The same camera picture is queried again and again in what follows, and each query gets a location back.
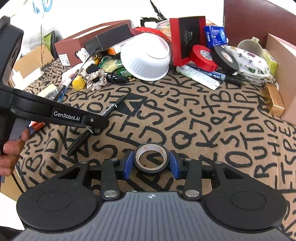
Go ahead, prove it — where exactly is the small black tape roll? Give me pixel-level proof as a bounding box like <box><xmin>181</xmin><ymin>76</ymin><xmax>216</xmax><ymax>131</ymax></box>
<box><xmin>133</xmin><ymin>143</ymin><xmax>170</xmax><ymax>176</ymax></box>

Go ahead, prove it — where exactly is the black marker pen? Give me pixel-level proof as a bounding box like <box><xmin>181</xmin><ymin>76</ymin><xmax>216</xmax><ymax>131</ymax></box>
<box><xmin>67</xmin><ymin>95</ymin><xmax>126</xmax><ymax>157</ymax></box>

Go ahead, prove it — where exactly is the red tape roll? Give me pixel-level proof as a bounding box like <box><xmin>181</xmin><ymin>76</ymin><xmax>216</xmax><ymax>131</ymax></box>
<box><xmin>189</xmin><ymin>45</ymin><xmax>218</xmax><ymax>72</ymax></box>

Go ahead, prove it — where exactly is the large black tape roll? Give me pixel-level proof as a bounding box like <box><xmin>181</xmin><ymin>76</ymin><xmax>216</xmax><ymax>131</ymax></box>
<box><xmin>210</xmin><ymin>46</ymin><xmax>239</xmax><ymax>74</ymax></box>

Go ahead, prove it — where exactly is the red gift box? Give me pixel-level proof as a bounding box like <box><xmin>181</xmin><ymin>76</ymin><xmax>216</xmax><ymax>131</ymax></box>
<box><xmin>170</xmin><ymin>16</ymin><xmax>206</xmax><ymax>66</ymax></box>

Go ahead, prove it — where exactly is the person's left hand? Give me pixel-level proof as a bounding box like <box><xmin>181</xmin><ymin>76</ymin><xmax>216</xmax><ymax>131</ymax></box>
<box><xmin>0</xmin><ymin>128</ymin><xmax>30</xmax><ymax>176</ymax></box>

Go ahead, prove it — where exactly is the brown cardboard box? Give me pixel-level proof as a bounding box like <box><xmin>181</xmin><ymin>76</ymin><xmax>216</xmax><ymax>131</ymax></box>
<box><xmin>9</xmin><ymin>44</ymin><xmax>54</xmax><ymax>90</ymax></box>

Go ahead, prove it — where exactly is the yellow small bottle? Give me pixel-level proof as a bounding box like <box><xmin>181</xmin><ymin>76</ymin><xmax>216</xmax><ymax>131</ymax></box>
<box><xmin>72</xmin><ymin>75</ymin><xmax>86</xmax><ymax>91</ymax></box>

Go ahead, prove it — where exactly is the maroon open box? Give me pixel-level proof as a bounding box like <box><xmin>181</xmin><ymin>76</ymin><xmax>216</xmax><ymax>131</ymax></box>
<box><xmin>55</xmin><ymin>20</ymin><xmax>132</xmax><ymax>67</ymax></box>

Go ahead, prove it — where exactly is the plaid scrunchie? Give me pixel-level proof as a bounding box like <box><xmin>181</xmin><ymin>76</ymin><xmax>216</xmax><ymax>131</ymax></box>
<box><xmin>75</xmin><ymin>69</ymin><xmax>108</xmax><ymax>91</ymax></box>

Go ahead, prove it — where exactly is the green packaged snack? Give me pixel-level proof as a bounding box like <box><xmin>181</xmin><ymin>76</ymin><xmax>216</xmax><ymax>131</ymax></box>
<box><xmin>98</xmin><ymin>56</ymin><xmax>132</xmax><ymax>77</ymax></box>

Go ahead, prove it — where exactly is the white tube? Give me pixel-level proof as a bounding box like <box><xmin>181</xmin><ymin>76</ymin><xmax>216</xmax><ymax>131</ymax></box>
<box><xmin>176</xmin><ymin>65</ymin><xmax>220</xmax><ymax>90</ymax></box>

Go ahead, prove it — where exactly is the blue black marker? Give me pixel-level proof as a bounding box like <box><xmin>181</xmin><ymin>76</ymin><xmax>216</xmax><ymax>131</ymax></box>
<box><xmin>189</xmin><ymin>65</ymin><xmax>242</xmax><ymax>87</ymax></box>

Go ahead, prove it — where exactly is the white plastic bowl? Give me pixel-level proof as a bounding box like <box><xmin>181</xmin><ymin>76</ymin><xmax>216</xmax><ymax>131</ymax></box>
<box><xmin>120</xmin><ymin>33</ymin><xmax>171</xmax><ymax>81</ymax></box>

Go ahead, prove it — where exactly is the gold bar box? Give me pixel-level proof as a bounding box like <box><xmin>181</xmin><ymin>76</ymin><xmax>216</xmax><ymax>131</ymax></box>
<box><xmin>263</xmin><ymin>83</ymin><xmax>285</xmax><ymax>118</ymax></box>

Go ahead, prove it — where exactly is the white floral cloth pouch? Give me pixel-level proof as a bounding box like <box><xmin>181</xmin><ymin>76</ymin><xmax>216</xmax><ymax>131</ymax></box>
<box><xmin>225</xmin><ymin>46</ymin><xmax>275</xmax><ymax>86</ymax></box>

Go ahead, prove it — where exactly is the blue small box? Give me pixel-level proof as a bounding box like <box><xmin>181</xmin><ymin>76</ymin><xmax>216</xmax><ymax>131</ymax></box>
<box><xmin>204</xmin><ymin>26</ymin><xmax>228</xmax><ymax>48</ymax></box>

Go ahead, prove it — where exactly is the pink cardboard box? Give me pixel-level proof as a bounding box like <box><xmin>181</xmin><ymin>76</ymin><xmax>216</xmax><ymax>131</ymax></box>
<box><xmin>266</xmin><ymin>34</ymin><xmax>296</xmax><ymax>125</ymax></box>

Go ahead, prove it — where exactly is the green small box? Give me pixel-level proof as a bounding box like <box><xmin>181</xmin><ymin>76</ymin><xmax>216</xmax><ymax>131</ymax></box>
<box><xmin>263</xmin><ymin>49</ymin><xmax>278</xmax><ymax>76</ymax></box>

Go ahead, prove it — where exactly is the clear measuring cup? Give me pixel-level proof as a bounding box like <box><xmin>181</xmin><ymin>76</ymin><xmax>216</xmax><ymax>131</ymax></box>
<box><xmin>237</xmin><ymin>37</ymin><xmax>263</xmax><ymax>58</ymax></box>

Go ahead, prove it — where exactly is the black feather decoration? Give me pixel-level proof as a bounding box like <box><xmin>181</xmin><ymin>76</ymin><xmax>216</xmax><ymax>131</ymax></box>
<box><xmin>140</xmin><ymin>0</ymin><xmax>168</xmax><ymax>27</ymax></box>

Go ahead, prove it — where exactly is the dark red chair back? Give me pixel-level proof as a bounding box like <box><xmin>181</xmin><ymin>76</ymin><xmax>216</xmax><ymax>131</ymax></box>
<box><xmin>224</xmin><ymin>1</ymin><xmax>295</xmax><ymax>47</ymax></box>

